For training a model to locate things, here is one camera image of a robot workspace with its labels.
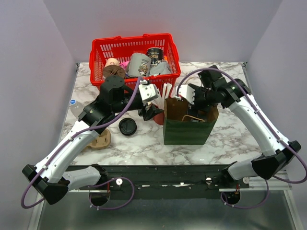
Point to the black plastic cup lid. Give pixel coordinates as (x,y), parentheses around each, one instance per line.
(195,119)

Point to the black printed can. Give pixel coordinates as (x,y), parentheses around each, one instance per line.
(156,55)

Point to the red plastic shopping basket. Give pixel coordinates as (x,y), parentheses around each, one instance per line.
(122,49)

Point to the beige cup in basket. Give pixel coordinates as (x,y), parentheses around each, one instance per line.
(111,61)

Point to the grey cloth in basket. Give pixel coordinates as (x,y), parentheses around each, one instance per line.
(161,68)

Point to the red straw holder cup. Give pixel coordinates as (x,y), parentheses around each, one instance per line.
(159,118)

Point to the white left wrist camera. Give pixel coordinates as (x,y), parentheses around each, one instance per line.
(148,91)

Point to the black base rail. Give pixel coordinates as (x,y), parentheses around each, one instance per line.
(163,182)

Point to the brown crumpled cloth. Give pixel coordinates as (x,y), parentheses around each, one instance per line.
(114,72)

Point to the grey printed cup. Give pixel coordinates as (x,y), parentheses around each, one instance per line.
(139,65)

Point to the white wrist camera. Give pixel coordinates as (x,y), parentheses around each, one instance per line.
(185,92)
(148,91)

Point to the white wrapped straws bundle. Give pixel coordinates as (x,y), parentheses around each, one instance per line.
(159,101)

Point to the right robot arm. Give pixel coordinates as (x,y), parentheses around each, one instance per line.
(276,149)

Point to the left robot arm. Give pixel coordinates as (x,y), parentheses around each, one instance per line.
(50,177)

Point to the brown paper bag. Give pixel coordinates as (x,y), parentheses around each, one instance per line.
(178,128)

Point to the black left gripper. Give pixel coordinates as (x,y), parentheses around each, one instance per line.
(151,113)

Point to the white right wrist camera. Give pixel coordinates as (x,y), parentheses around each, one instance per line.
(185,92)

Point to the stack of black cup lids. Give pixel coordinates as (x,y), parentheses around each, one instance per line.
(127,126)

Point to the clear plastic water bottle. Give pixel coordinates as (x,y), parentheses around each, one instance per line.
(76,107)

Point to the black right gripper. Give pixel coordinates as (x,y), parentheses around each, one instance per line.
(195,107)

